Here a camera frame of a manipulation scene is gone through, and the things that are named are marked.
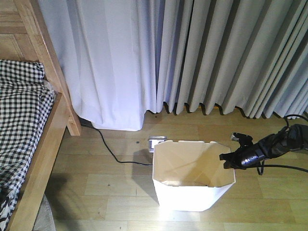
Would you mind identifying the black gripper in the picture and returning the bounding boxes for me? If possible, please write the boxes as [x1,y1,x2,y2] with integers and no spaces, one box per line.
[219,143,267,169]

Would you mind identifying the white plastic trash bin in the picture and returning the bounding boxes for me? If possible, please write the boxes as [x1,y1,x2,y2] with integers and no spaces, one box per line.
[152,140,236,212]

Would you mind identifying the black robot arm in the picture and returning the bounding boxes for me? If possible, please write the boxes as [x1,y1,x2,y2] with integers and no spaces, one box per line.
[219,124,308,170]

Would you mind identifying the silver floor power outlet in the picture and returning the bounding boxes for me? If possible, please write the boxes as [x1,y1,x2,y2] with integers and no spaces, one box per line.
[148,136,167,153]

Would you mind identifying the light grey pleated curtain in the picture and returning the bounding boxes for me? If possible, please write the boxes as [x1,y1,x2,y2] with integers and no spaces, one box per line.
[155,0,308,118]

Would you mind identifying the white sheer curtain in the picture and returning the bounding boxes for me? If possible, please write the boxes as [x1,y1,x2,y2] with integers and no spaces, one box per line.
[38,0,160,131]

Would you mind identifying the round grey yellow rug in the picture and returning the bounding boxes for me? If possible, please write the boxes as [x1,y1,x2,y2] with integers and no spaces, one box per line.
[32,195,56,231]

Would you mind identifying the black white checkered bedsheet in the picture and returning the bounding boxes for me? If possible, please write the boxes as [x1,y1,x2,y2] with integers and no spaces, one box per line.
[0,60,55,231]

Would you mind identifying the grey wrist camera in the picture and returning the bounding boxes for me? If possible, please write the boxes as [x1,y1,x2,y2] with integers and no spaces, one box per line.
[231,132,253,147]

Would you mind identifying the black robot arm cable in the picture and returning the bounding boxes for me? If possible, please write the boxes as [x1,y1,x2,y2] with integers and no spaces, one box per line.
[255,114,308,176]

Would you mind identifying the black appliance power cord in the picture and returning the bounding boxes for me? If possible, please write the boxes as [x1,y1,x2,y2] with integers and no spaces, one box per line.
[79,116,154,167]

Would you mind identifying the wooden bed frame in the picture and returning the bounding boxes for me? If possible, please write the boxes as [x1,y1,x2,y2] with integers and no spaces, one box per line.
[0,0,82,231]

